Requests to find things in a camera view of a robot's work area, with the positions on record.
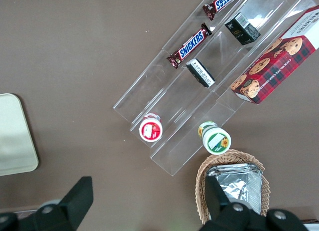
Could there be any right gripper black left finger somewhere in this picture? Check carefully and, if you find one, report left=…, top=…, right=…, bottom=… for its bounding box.
left=0, top=176, right=94, bottom=231

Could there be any cream plastic tray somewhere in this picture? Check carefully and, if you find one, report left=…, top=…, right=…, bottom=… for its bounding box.
left=0, top=93, right=39, bottom=177

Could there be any small black box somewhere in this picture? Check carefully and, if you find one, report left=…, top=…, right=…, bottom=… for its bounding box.
left=224, top=11, right=262, bottom=46
left=185, top=58, right=216, bottom=89

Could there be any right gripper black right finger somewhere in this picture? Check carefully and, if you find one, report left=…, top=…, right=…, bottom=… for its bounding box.
left=205, top=174, right=307, bottom=231

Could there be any white rectangular snack bin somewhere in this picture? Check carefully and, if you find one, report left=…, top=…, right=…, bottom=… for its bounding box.
left=300, top=220, right=319, bottom=231

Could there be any aluminium foil tray stack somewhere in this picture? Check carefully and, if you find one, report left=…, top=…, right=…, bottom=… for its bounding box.
left=205, top=163, right=264, bottom=217

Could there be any red tartan cookie box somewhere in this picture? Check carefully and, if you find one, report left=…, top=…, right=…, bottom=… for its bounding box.
left=229, top=4, right=319, bottom=105

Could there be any green lid yogurt cup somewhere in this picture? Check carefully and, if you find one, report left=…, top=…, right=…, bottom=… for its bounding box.
left=197, top=120, right=232, bottom=155

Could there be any red lid yogurt cup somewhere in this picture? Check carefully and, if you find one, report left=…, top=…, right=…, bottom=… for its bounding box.
left=138, top=112, right=164, bottom=143

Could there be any Snickers chocolate bar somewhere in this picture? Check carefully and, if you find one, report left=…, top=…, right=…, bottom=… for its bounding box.
left=202, top=0, right=248, bottom=21
left=166, top=22, right=213, bottom=69

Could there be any clear acrylic stepped rack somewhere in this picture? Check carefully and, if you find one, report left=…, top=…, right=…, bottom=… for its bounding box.
left=112, top=0, right=319, bottom=177

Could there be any light wicker basket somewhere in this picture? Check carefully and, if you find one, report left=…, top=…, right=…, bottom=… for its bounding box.
left=194, top=148, right=271, bottom=226

